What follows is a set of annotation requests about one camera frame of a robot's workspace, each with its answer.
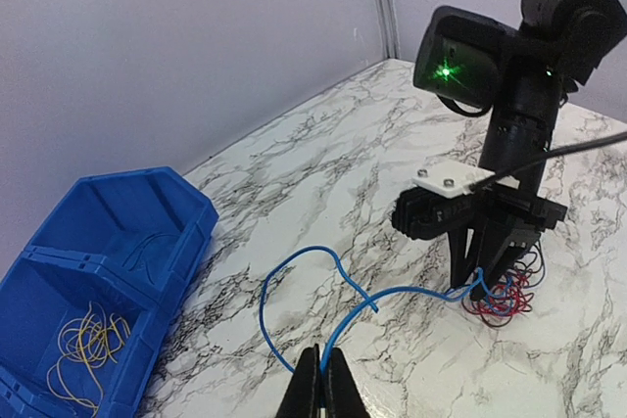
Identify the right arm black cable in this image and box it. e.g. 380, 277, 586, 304
467, 129, 627, 193

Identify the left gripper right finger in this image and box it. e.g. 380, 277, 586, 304
322, 348, 366, 418

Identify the yellow wire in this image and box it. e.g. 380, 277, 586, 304
46, 302, 132, 414

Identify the blue three-compartment plastic bin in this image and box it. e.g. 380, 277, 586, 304
1, 167, 218, 417

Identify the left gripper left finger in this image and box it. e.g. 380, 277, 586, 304
275, 344, 321, 418

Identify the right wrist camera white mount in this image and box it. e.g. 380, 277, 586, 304
391, 162, 520, 242

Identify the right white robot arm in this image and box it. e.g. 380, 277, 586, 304
393, 0, 626, 300

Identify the blue wire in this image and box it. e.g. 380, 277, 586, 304
259, 245, 515, 375
121, 230, 177, 275

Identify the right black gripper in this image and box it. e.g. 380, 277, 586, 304
447, 178, 567, 302

